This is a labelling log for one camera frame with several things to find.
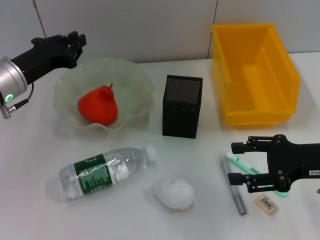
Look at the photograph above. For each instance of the yellow plastic bin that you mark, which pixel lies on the yellow plastic bin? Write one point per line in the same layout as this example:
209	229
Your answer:
257	82

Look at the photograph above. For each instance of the orange knitted toy fruit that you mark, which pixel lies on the orange knitted toy fruit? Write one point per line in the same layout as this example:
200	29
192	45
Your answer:
97	107

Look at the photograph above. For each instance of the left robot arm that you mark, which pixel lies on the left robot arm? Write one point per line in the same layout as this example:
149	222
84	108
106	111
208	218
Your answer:
11	77

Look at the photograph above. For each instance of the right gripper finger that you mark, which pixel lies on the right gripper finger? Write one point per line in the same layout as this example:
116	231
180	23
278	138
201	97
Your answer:
238	148
236	178

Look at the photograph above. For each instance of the white paper ball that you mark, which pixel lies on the white paper ball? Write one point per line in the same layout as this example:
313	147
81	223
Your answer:
175	193

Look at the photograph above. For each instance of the beige eraser with barcode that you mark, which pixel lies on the beige eraser with barcode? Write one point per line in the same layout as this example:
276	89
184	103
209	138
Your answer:
267	204

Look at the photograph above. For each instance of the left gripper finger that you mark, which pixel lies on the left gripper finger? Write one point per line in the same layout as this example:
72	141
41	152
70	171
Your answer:
79	39
77	53

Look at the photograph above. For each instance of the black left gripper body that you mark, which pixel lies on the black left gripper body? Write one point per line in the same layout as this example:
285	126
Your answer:
47	55

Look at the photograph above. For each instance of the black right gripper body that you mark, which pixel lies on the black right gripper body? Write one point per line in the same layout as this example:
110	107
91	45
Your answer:
287	162

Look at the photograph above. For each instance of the black mesh pen holder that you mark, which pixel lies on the black mesh pen holder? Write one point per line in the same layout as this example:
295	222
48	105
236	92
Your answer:
181	117

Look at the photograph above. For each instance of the grey pen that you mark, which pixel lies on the grey pen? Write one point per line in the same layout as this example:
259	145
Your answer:
237	197

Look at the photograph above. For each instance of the green glass fruit plate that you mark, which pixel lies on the green glass fruit plate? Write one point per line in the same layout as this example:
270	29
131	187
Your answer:
130	82

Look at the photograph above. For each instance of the green utility knife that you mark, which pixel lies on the green utility knife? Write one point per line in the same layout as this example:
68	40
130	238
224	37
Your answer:
240	163

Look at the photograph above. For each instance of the clear water bottle green label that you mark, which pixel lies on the clear water bottle green label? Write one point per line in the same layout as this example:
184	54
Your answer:
105	172

